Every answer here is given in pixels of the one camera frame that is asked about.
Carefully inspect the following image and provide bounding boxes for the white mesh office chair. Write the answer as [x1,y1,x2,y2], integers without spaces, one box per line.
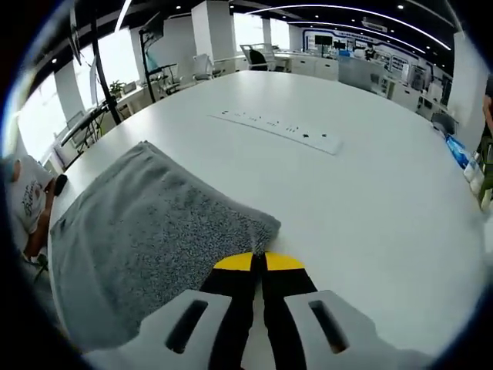
[191,53,216,82]

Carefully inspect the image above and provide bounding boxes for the grey partition panel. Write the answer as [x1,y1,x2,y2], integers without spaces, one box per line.
[337,56,387,94]

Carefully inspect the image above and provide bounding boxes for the white office chair black back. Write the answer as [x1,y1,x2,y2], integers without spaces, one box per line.
[240,42,277,72]

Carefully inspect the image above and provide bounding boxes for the black rounded object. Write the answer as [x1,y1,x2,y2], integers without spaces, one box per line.
[53,173,70,197]

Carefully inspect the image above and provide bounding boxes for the white table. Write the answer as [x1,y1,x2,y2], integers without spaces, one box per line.
[48,69,487,370]

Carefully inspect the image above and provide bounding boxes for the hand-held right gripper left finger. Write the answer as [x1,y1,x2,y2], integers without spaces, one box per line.
[86,251,257,370]

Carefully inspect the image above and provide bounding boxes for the blue packet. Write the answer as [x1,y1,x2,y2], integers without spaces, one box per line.
[445,133,475,171]

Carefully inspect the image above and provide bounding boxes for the small potted plant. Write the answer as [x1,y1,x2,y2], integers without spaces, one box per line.
[108,79,127,99]

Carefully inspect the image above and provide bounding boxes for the black monitor on tripod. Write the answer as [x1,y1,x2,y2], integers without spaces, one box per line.
[138,12,166,104]

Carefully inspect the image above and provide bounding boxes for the grey towel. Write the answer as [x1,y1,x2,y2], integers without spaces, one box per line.
[49,140,283,352]

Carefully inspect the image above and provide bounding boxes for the white recessed power strip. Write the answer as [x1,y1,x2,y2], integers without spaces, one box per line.
[207,109,345,156]

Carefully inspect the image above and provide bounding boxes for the operator in white shirt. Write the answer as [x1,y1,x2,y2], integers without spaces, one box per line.
[5,156,55,237]

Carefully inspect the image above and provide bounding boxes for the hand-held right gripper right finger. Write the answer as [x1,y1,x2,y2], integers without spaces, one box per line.
[261,250,424,370]

